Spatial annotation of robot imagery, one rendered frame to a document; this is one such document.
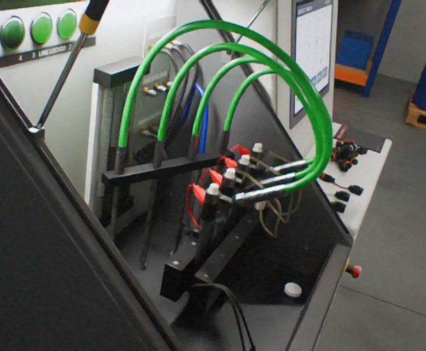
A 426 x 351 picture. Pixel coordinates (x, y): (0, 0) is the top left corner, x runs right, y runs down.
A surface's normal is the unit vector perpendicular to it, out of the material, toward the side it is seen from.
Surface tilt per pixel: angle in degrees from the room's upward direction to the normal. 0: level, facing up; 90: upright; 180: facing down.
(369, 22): 90
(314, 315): 0
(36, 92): 90
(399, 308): 0
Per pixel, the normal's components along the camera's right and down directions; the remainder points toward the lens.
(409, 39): -0.31, 0.39
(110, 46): 0.90, 0.33
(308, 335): 0.18, -0.87
